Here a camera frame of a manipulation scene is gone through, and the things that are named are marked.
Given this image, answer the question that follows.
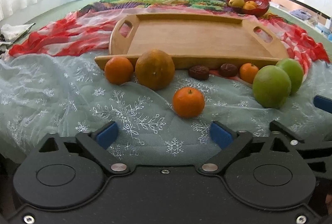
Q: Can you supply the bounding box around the green apple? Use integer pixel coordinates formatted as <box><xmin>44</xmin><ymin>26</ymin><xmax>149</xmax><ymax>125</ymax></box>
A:
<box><xmin>276</xmin><ymin>59</ymin><xmax>304</xmax><ymax>95</ymax></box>
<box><xmin>252</xmin><ymin>65</ymin><xmax>292</xmax><ymax>109</ymax></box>

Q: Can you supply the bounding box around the green apple front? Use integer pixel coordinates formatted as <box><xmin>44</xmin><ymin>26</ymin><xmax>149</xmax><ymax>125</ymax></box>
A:
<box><xmin>252</xmin><ymin>65</ymin><xmax>292</xmax><ymax>109</ymax></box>

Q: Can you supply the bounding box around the small mandarin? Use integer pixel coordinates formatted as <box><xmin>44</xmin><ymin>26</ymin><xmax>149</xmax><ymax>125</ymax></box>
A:
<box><xmin>104</xmin><ymin>56</ymin><xmax>134</xmax><ymax>85</ymax></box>
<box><xmin>239</xmin><ymin>63</ymin><xmax>259</xmax><ymax>84</ymax></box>
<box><xmin>172</xmin><ymin>87</ymin><xmax>205</xmax><ymax>118</ymax></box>

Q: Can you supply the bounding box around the dried red date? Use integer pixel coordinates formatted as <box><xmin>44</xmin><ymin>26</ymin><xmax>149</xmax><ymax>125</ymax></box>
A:
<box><xmin>188</xmin><ymin>65</ymin><xmax>209</xmax><ymax>80</ymax></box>
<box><xmin>219</xmin><ymin>64</ymin><xmax>238</xmax><ymax>77</ymax></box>

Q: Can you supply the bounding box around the large brownish orange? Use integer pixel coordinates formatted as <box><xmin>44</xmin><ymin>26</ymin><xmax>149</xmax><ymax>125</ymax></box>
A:
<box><xmin>135</xmin><ymin>49</ymin><xmax>175</xmax><ymax>91</ymax></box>

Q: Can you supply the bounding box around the pale snowflake sheer cloth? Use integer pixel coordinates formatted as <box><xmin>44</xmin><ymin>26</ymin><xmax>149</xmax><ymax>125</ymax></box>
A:
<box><xmin>1</xmin><ymin>53</ymin><xmax>331</xmax><ymax>164</ymax></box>

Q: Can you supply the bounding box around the green quilted bedspread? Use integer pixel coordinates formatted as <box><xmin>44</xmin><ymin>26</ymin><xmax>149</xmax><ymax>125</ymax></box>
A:
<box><xmin>1</xmin><ymin>0</ymin><xmax>331</xmax><ymax>57</ymax></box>

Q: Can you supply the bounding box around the lavender cloth on floor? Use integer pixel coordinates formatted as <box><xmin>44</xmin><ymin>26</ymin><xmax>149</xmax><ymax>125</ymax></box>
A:
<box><xmin>290</xmin><ymin>9</ymin><xmax>312</xmax><ymax>21</ymax></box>

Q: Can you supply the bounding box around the wooden serving tray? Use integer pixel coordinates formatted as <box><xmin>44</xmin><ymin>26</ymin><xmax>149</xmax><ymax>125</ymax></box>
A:
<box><xmin>95</xmin><ymin>13</ymin><xmax>289</xmax><ymax>69</ymax></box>

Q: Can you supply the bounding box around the red white sheer scarf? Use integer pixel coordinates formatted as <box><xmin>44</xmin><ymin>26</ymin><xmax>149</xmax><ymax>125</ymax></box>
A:
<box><xmin>9</xmin><ymin>2</ymin><xmax>330</xmax><ymax>73</ymax></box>

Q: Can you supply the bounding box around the red glass fruit bowl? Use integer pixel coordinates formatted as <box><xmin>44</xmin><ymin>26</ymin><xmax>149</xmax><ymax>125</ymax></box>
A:
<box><xmin>226</xmin><ymin>0</ymin><xmax>270</xmax><ymax>17</ymax></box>

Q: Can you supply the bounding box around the orange in bowl front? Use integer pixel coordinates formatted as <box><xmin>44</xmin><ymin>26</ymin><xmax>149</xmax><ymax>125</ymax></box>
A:
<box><xmin>243</xmin><ymin>3</ymin><xmax>257</xmax><ymax>11</ymax></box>

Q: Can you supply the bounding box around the orange in bowl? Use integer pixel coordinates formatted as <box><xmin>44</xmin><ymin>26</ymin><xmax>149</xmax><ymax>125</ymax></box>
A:
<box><xmin>245</xmin><ymin>1</ymin><xmax>257</xmax><ymax>8</ymax></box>
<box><xmin>243</xmin><ymin>3</ymin><xmax>257</xmax><ymax>11</ymax></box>

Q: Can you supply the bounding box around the orange in bowl rear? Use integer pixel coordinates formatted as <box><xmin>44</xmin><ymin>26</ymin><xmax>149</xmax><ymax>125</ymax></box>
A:
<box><xmin>245</xmin><ymin>1</ymin><xmax>257</xmax><ymax>8</ymax></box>

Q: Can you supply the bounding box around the yellow pear in bowl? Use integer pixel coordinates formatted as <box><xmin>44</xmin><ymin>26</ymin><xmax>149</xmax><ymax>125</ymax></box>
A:
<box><xmin>228</xmin><ymin>0</ymin><xmax>245</xmax><ymax>8</ymax></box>

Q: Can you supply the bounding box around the white plastic bag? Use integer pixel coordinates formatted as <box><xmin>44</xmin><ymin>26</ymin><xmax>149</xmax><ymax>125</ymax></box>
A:
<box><xmin>1</xmin><ymin>23</ymin><xmax>35</xmax><ymax>44</ymax></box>

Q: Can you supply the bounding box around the colourful floral scarf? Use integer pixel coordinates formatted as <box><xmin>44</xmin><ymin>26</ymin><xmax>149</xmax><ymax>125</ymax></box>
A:
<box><xmin>89</xmin><ymin>0</ymin><xmax>281</xmax><ymax>19</ymax></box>

